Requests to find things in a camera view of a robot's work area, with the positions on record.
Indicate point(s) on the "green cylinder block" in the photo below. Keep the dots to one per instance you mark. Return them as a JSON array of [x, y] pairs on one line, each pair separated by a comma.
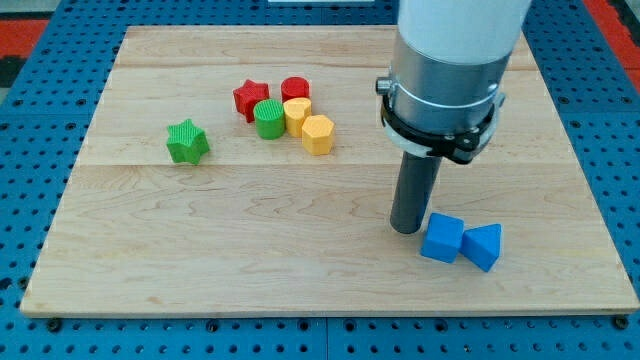
[[269, 119]]

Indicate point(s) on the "blue perforated metal base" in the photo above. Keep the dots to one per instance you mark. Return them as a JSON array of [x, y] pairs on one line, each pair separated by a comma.
[[48, 109]]

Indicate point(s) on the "green star block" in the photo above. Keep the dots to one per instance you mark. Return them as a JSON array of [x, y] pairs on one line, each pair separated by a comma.
[[186, 142]]

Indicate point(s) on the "red cylinder block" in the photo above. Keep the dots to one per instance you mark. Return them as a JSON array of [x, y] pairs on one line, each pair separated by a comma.
[[294, 87]]

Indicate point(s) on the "yellow hexagon block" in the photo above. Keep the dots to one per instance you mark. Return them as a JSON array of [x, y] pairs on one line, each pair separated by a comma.
[[318, 135]]

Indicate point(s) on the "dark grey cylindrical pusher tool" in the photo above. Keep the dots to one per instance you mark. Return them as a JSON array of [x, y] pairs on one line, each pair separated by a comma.
[[415, 183]]

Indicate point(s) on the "light wooden board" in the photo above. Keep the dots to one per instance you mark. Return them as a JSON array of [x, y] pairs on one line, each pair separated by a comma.
[[262, 228]]

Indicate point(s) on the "blue cube block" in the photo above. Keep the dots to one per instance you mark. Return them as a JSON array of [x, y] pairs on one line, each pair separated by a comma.
[[443, 238]]

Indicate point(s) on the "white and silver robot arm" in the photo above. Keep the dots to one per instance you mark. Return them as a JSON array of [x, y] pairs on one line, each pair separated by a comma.
[[441, 97]]

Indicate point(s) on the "yellow heart block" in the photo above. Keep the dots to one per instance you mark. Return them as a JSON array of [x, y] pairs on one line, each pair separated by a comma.
[[296, 111]]

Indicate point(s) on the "blue triangular prism block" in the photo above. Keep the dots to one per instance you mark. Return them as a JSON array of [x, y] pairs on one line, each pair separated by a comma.
[[482, 245]]

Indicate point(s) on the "red star block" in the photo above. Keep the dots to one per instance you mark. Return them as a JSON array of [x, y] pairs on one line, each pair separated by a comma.
[[248, 95]]

